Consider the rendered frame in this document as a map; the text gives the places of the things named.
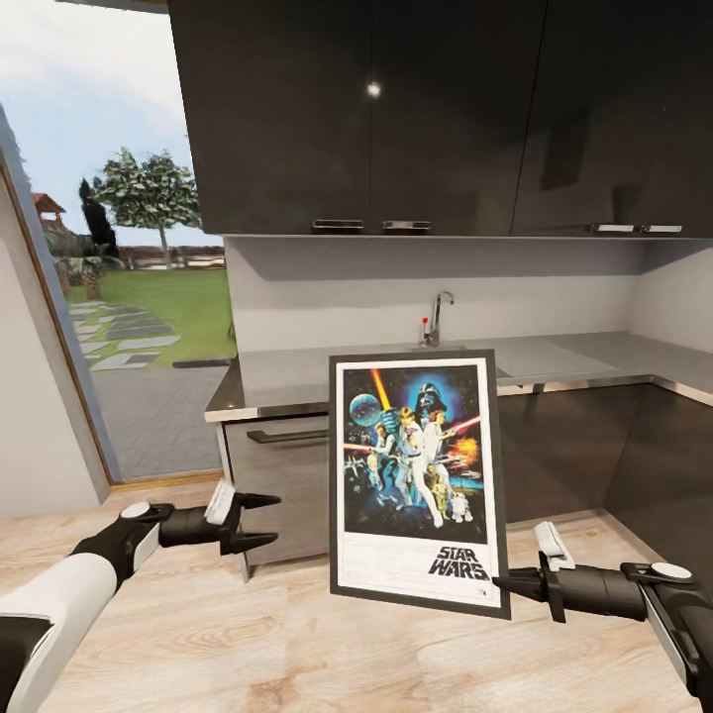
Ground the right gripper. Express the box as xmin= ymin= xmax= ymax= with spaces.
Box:
xmin=491 ymin=552 xmax=611 ymax=623

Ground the poster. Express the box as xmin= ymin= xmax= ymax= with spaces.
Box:
xmin=329 ymin=349 xmax=512 ymax=620

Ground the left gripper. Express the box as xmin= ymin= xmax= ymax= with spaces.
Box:
xmin=185 ymin=492 xmax=281 ymax=556

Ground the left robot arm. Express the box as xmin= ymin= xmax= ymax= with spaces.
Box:
xmin=0 ymin=483 xmax=281 ymax=713

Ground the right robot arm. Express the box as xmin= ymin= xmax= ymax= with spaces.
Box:
xmin=491 ymin=522 xmax=713 ymax=713

